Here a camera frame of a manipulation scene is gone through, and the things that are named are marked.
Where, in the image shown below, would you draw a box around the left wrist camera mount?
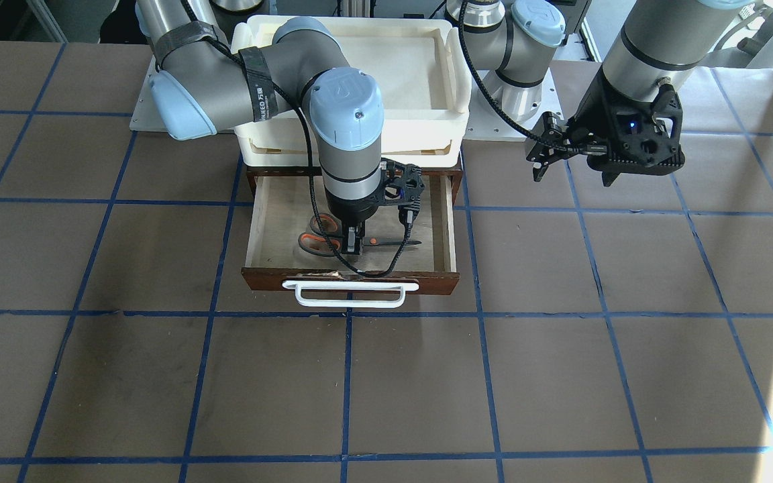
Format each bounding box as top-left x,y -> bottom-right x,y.
574,72 -> 685,180

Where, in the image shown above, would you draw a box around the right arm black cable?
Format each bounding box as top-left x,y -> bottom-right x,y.
178,0 -> 414,278

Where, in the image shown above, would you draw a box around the open wooden drawer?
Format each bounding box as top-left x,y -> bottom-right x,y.
242,176 -> 460,294

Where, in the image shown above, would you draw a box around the white plastic tray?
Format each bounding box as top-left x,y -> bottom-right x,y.
232,15 -> 472,168

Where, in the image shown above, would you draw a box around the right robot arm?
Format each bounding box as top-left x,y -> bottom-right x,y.
136,1 -> 384,254

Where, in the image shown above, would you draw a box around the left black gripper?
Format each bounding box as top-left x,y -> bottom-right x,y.
525,112 -> 621,189

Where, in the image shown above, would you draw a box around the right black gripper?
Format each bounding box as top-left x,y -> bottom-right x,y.
332,201 -> 378,256

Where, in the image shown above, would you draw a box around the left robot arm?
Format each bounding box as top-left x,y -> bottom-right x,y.
445,1 -> 741,186

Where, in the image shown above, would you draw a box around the white drawer handle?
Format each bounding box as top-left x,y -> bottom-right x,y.
282,280 -> 420,309

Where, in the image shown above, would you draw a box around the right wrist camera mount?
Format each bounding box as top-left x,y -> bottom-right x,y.
374,157 -> 425,229

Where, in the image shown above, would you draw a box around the black ribbed cable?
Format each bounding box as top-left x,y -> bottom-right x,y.
458,0 -> 592,152

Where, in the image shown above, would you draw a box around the black orange scissors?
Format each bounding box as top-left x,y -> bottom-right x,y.
298,212 -> 403,257

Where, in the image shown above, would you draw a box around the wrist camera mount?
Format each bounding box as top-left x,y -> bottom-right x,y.
374,157 -> 425,229
574,72 -> 685,180

